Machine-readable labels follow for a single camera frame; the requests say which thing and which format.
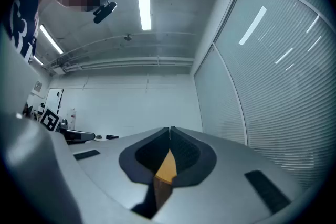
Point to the white ceiling pipes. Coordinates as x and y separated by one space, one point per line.
131 61

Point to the wall poster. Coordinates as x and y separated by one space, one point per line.
38 86

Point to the small ceiling sensor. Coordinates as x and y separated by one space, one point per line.
127 37

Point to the black-framed whiteboard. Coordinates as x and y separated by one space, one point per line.
53 99

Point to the black head-worn camera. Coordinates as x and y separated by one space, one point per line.
103 13

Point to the black box device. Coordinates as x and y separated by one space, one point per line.
112 136

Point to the person's navy printed shirt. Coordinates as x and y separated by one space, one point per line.
23 8

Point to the glass wall with white blinds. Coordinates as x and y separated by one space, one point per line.
275 99

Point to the white ceiling air unit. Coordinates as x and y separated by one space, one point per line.
59 70

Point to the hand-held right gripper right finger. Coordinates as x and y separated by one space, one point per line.
223 178

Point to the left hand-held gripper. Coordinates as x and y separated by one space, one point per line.
50 119

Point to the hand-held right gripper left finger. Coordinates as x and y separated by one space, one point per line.
110 165

